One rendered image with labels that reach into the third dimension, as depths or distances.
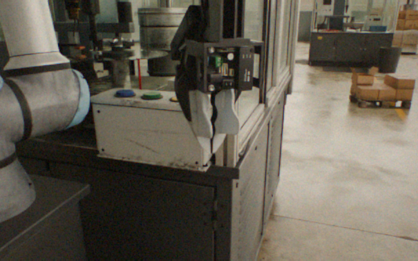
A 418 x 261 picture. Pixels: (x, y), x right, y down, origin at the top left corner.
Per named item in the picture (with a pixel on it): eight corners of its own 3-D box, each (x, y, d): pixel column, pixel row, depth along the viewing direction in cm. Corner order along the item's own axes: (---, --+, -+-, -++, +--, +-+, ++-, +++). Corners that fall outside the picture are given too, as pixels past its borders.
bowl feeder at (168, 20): (201, 71, 204) (201, 8, 192) (182, 80, 176) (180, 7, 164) (155, 69, 213) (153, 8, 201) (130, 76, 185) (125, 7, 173)
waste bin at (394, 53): (396, 71, 666) (400, 47, 650) (400, 74, 630) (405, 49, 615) (374, 70, 677) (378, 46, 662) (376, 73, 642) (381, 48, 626)
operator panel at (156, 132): (219, 154, 83) (220, 94, 79) (204, 172, 74) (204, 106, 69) (120, 141, 92) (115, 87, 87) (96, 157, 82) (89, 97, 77)
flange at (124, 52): (133, 51, 120) (132, 44, 119) (137, 54, 110) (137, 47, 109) (100, 52, 116) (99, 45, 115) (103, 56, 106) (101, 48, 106)
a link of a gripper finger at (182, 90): (178, 123, 42) (177, 52, 39) (175, 119, 44) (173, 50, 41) (213, 119, 44) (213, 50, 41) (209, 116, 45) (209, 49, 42)
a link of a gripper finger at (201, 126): (201, 170, 40) (201, 95, 37) (186, 152, 46) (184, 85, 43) (224, 166, 42) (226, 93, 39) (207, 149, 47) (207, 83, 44)
